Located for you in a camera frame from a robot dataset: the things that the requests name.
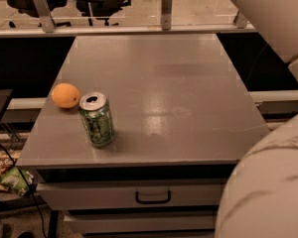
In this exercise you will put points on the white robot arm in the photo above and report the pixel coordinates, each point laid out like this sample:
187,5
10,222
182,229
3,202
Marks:
260,198

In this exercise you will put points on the green soda can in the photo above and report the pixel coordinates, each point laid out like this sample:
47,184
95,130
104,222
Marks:
96,117

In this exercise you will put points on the orange fruit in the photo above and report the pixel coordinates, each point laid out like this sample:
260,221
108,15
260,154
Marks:
65,95

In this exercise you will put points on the upper grey drawer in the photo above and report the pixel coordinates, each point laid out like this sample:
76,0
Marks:
89,195

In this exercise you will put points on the grey drawer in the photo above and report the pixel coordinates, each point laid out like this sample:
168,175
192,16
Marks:
140,222
89,195

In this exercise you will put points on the lower grey drawer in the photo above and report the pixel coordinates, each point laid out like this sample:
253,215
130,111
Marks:
140,222

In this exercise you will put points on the black office chair right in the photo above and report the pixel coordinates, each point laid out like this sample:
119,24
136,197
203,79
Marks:
100,9

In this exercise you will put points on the black office chair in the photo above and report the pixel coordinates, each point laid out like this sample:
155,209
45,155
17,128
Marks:
28,7
100,9

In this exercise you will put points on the green chip bag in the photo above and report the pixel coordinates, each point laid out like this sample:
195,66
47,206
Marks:
19,181

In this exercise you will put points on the black office chair left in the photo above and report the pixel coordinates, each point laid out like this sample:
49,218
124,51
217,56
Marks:
28,7

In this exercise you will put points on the black drawer handle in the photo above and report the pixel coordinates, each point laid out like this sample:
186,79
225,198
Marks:
149,199

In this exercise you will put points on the middle metal railing bracket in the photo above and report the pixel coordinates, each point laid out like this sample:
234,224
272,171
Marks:
166,14

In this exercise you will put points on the metal railing bracket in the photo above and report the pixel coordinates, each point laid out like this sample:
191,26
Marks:
240,21
44,13
166,14

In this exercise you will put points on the right metal railing bracket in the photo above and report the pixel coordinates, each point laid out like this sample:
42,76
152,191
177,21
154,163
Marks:
240,21

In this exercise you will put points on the left metal railing bracket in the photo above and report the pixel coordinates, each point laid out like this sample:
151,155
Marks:
44,13

